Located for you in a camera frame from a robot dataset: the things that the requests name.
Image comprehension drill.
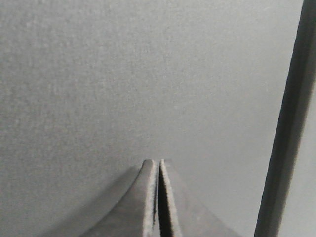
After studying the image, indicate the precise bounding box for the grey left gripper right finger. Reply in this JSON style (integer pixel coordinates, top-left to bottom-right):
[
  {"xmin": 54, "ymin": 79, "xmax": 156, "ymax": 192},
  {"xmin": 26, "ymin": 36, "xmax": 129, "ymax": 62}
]
[{"xmin": 158, "ymin": 159, "xmax": 183, "ymax": 237}]

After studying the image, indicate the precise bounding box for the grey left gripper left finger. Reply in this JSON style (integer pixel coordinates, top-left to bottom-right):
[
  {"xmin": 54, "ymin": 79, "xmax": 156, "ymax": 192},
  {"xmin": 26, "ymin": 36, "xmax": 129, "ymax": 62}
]
[{"xmin": 139, "ymin": 159, "xmax": 158, "ymax": 237}]

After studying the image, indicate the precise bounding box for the grey fridge door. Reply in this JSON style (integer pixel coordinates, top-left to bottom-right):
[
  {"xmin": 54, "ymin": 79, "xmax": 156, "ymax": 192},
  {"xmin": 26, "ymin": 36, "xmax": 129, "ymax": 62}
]
[
  {"xmin": 0, "ymin": 0, "xmax": 302, "ymax": 237},
  {"xmin": 278, "ymin": 0, "xmax": 316, "ymax": 237}
]

